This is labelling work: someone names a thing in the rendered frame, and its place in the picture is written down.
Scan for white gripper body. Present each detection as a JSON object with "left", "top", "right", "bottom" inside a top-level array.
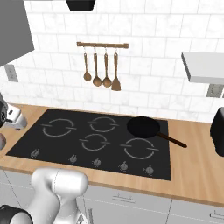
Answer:
[{"left": 4, "top": 103, "right": 29, "bottom": 131}]

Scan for grey kettle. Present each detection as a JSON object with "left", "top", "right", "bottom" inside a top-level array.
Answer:
[{"left": 0, "top": 133, "right": 7, "bottom": 151}]

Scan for grey drawer front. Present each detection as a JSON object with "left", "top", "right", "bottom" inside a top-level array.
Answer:
[
  {"left": 83, "top": 185, "right": 173, "bottom": 217},
  {"left": 0, "top": 169, "right": 38, "bottom": 205},
  {"left": 168, "top": 199, "right": 224, "bottom": 224}
]

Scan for black hob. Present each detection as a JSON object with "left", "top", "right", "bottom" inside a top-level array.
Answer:
[{"left": 5, "top": 108, "right": 172, "bottom": 181}]

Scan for small wooden spoon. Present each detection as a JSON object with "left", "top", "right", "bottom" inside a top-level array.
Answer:
[{"left": 82, "top": 52, "right": 93, "bottom": 82}]

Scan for wooden spatula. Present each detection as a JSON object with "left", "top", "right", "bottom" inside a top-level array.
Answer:
[{"left": 110, "top": 52, "right": 123, "bottom": 92}]

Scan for black frying pan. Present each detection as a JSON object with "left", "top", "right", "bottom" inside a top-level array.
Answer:
[{"left": 126, "top": 115, "right": 188, "bottom": 149}]

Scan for black range hood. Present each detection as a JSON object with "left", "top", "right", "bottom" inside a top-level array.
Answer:
[{"left": 65, "top": 0, "right": 97, "bottom": 12}]

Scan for grey cupboard door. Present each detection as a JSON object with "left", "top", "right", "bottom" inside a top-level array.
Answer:
[{"left": 83, "top": 198, "right": 171, "bottom": 224}]

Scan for black countertop appliance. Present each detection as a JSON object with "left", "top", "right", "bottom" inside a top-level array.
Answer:
[{"left": 209, "top": 106, "right": 224, "bottom": 158}]

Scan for grey wall outlet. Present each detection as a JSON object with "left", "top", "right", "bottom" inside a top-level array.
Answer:
[
  {"left": 206, "top": 83, "right": 224, "bottom": 99},
  {"left": 3, "top": 63, "right": 19, "bottom": 83}
]

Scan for grey wall cupboard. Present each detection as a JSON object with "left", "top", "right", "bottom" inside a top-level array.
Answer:
[{"left": 0, "top": 0, "right": 36, "bottom": 68}]

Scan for wooden wall rail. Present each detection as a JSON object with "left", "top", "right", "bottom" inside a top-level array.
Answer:
[{"left": 76, "top": 41, "right": 130, "bottom": 50}]

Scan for grey cupboard door handle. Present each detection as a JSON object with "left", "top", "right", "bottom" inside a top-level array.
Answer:
[{"left": 87, "top": 206, "right": 95, "bottom": 224}]

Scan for grey drawer handle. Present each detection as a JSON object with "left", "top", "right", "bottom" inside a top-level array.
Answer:
[
  {"left": 209, "top": 210, "right": 224, "bottom": 221},
  {"left": 111, "top": 194, "right": 137, "bottom": 204}
]

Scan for white wall shelf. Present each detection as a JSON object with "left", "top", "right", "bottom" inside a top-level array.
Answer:
[{"left": 180, "top": 51, "right": 224, "bottom": 85}]

